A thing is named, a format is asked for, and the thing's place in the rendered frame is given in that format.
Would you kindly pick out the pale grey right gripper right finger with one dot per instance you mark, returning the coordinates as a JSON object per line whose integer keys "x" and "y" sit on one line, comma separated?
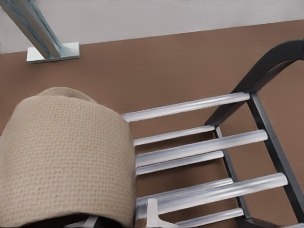
{"x": 153, "y": 218}

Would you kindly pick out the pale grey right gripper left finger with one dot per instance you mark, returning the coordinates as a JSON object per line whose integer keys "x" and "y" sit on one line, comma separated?
{"x": 88, "y": 223}

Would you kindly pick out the beige knit shoe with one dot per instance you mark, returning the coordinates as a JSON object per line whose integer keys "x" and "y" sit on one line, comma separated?
{"x": 64, "y": 152}

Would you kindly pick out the black shoe rack silver bars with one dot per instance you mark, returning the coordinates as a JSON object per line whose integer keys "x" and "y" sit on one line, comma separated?
{"x": 237, "y": 142}

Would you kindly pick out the silver frame post with foot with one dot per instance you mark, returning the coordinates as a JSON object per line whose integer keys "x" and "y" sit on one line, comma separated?
{"x": 40, "y": 28}

